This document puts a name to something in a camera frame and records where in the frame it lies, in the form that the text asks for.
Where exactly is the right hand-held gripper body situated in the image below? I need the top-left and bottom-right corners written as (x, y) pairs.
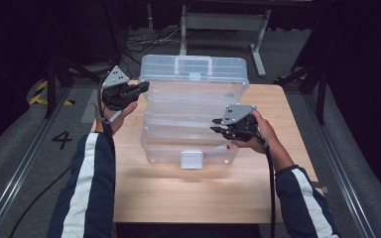
top-left (220, 104), bottom-right (262, 143)

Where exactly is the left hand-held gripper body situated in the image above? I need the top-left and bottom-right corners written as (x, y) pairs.
top-left (100, 64), bottom-right (134, 124)

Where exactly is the clear plastic storage box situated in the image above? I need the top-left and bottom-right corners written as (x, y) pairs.
top-left (138, 54), bottom-right (251, 171)

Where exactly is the person's right hand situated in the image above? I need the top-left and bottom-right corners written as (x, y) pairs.
top-left (230, 109), bottom-right (280, 156)

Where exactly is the person's left hand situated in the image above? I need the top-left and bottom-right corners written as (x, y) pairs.
top-left (93, 100), bottom-right (140, 135)

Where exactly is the black metal stand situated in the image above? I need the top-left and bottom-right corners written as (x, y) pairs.
top-left (43, 0), bottom-right (108, 120)
top-left (274, 49), bottom-right (331, 126)

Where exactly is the grey tape piece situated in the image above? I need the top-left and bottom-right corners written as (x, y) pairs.
top-left (311, 180), bottom-right (330, 194)

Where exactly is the left hand-held gripper cable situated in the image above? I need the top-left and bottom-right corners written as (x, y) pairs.
top-left (96, 77), bottom-right (114, 137)

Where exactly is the hand-held gripper cable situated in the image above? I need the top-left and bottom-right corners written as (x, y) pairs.
top-left (259, 133), bottom-right (278, 238)
top-left (96, 77), bottom-right (114, 137)

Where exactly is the bundle of floor cables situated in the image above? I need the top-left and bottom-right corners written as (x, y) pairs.
top-left (72, 28), bottom-right (183, 80)

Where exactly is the right hand-held gripper cable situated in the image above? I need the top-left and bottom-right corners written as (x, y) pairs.
top-left (259, 133), bottom-right (278, 238)

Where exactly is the metal floor rail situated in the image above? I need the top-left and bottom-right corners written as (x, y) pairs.
top-left (302, 93), bottom-right (376, 238)
top-left (0, 86), bottom-right (73, 238)

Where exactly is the grey metal table frame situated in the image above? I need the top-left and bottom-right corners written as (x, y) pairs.
top-left (178, 4), bottom-right (272, 78)

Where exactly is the thin black floor cable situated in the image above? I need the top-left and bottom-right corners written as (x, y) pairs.
top-left (8, 164), bottom-right (73, 238)

